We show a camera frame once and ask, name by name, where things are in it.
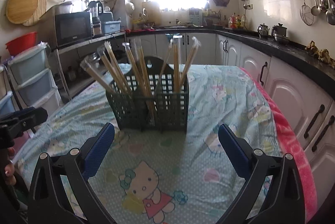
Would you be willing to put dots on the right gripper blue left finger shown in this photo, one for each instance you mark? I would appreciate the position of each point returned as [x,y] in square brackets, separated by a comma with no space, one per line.
[94,150]

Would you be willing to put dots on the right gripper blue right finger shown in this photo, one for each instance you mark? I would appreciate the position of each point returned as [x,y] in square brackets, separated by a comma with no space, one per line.
[238,151]

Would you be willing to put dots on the dark green plastic utensil basket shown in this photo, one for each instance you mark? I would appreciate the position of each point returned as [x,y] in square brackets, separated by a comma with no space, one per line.
[165,110]

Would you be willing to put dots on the wooden chopsticks pair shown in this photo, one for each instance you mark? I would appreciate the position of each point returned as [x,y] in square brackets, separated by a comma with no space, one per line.
[117,69]
[144,73]
[176,58]
[196,45]
[86,66]
[134,67]
[164,65]
[108,65]

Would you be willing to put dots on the person's left hand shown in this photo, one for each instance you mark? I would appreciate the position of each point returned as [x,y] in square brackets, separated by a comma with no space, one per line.
[9,168]

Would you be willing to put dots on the plastic drawer unit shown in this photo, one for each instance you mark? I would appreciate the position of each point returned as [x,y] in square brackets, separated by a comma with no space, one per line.
[30,78]

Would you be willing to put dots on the pink towel under cloth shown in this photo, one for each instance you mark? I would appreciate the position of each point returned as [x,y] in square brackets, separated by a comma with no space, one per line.
[289,143]

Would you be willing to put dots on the hello kitty patterned tablecloth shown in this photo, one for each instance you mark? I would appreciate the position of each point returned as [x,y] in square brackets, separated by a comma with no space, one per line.
[186,177]

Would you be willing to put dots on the red plastic basin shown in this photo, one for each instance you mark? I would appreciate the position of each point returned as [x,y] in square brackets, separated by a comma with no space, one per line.
[21,43]

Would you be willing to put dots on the black microwave oven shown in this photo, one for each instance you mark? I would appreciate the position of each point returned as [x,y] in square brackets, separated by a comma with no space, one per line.
[64,29]

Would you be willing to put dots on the round bamboo board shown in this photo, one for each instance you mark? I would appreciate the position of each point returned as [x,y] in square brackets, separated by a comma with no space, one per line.
[25,12]

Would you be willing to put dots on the blue plastic box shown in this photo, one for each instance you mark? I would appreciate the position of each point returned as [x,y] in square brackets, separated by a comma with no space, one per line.
[110,27]

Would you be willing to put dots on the steel kettle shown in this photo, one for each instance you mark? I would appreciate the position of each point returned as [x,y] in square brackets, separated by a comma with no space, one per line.
[263,31]

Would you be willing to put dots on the steel pot on counter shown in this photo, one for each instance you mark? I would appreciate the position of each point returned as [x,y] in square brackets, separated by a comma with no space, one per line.
[279,34]

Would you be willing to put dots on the ginger root pile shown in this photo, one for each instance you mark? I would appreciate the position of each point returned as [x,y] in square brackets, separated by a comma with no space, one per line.
[320,54]

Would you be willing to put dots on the black blender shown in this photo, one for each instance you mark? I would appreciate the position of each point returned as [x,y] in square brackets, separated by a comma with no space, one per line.
[93,7]

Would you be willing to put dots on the hanging steel ladle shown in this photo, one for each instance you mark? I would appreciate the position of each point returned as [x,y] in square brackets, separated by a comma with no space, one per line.
[315,9]

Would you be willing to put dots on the hanging wire strainer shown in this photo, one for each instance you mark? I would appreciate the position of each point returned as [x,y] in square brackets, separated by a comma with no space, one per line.
[306,14]

